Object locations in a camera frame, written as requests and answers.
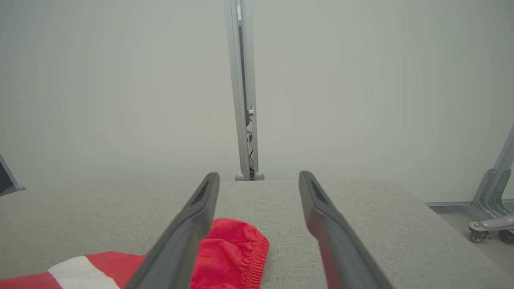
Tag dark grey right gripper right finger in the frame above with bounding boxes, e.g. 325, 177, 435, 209
298, 171, 395, 289

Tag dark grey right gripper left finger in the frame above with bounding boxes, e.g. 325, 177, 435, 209
124, 172, 220, 289

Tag red shorts with white stripes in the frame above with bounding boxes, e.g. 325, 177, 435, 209
0, 218, 270, 289

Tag grey angled panel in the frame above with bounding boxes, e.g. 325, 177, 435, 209
0, 155, 26, 197

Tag grey metal partition post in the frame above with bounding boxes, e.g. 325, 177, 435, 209
224, 0, 265, 181

